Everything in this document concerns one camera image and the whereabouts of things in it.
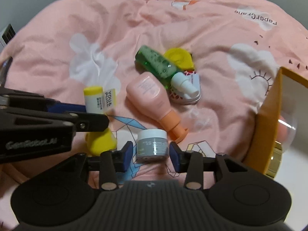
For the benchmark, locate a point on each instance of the green pump bottle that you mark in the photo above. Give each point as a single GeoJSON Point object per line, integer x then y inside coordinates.
{"type": "Point", "coordinates": [154, 60]}

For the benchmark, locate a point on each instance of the clear pink gold-cap bottle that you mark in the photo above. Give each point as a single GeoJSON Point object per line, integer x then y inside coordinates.
{"type": "Point", "coordinates": [285, 130]}

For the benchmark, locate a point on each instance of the round red-patterned tin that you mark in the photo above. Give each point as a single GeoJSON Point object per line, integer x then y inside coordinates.
{"type": "Point", "coordinates": [193, 78]}

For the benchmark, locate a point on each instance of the white and yellow tube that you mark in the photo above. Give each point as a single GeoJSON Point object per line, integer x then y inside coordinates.
{"type": "Point", "coordinates": [96, 98]}

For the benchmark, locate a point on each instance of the pink printed blanket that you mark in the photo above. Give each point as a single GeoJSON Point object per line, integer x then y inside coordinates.
{"type": "Point", "coordinates": [168, 16]}

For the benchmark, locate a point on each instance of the small grey white-lid jar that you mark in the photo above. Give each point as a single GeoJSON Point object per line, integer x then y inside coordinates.
{"type": "Point", "coordinates": [151, 146]}

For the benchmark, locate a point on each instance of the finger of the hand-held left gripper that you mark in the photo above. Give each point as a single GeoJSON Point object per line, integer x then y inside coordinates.
{"type": "Point", "coordinates": [69, 107]}
{"type": "Point", "coordinates": [93, 124]}

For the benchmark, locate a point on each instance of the yellow round lid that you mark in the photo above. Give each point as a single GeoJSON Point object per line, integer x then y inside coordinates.
{"type": "Point", "coordinates": [179, 57]}

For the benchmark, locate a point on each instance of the pink bottle with orange cap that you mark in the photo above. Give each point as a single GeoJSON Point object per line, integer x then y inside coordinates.
{"type": "Point", "coordinates": [146, 89]}

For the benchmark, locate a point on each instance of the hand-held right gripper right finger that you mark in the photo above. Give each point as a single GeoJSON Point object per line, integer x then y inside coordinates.
{"type": "Point", "coordinates": [175, 158]}

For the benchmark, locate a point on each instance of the orange cardboard box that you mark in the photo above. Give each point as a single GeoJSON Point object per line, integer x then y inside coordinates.
{"type": "Point", "coordinates": [267, 115]}

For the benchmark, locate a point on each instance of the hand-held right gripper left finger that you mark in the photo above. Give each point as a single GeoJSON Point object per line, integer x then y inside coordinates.
{"type": "Point", "coordinates": [127, 157]}

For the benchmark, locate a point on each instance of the white slatted fixture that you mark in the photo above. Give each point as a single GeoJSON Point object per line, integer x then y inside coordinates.
{"type": "Point", "coordinates": [6, 37]}

